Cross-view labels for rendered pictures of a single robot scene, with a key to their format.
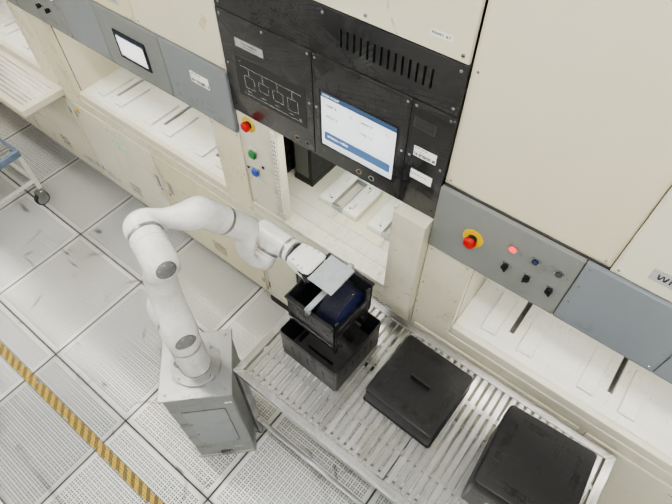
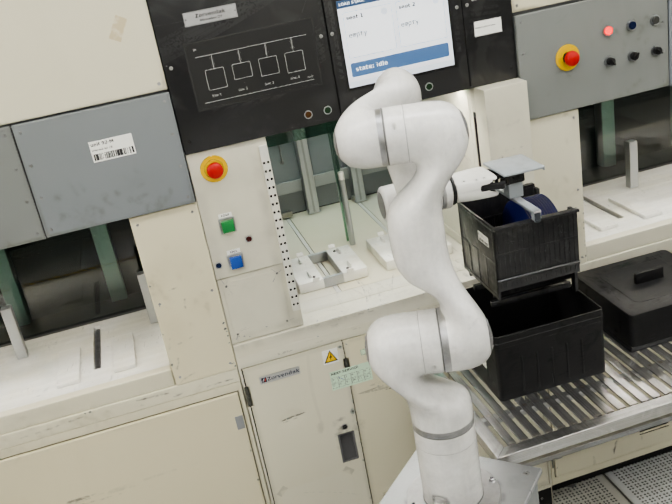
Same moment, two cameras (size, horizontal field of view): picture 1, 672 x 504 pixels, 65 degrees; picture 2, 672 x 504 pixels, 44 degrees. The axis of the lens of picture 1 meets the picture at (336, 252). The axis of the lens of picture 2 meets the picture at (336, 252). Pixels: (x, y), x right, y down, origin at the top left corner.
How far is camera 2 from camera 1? 1.85 m
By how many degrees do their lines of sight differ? 49
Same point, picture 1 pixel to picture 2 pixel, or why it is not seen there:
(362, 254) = not seen: hidden behind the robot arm
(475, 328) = (599, 234)
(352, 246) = (403, 285)
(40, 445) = not seen: outside the picture
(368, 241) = not seen: hidden behind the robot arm
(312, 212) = (314, 303)
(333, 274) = (514, 163)
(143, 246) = (419, 108)
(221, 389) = (524, 477)
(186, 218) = (410, 80)
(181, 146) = (24, 399)
